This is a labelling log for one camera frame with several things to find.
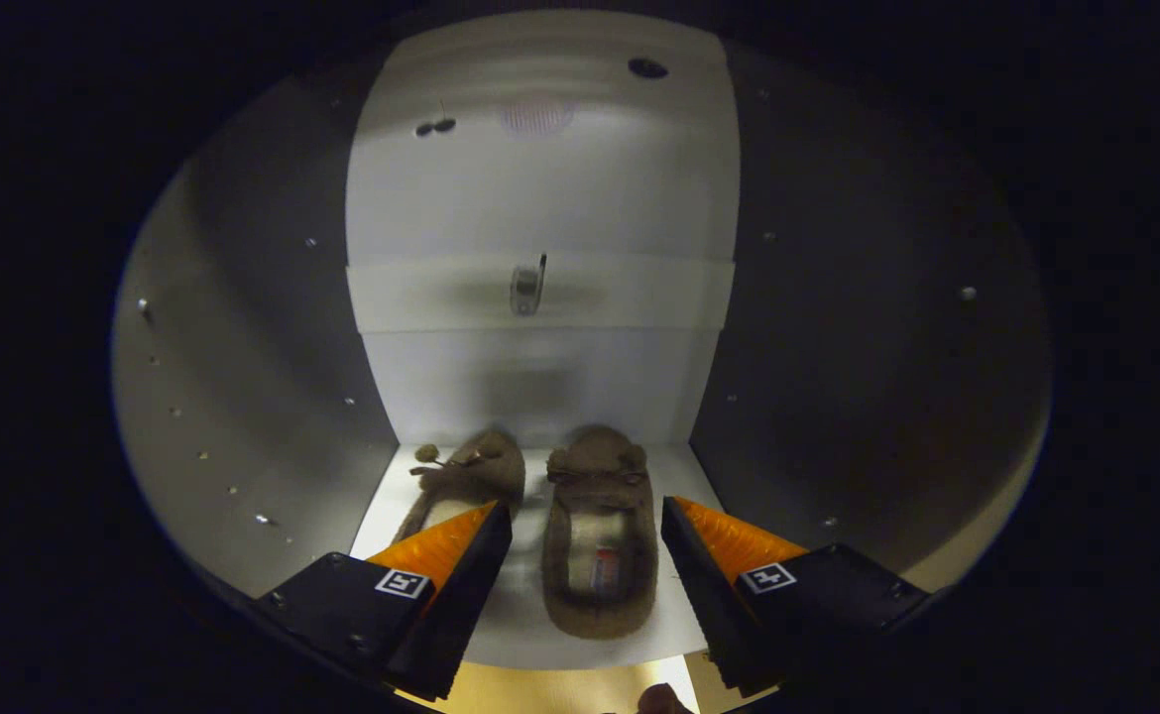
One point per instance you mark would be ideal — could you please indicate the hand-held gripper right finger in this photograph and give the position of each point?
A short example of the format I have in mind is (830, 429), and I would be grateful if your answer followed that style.
(714, 605)

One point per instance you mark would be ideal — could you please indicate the grey shoe cabinet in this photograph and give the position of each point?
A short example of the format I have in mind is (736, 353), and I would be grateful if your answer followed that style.
(540, 198)

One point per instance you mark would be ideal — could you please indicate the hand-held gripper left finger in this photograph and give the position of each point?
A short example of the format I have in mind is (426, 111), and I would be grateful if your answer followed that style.
(461, 605)

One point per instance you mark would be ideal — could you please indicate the brown fuzzy shoe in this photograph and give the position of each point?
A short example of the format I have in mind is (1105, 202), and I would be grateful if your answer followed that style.
(486, 466)
(595, 471)

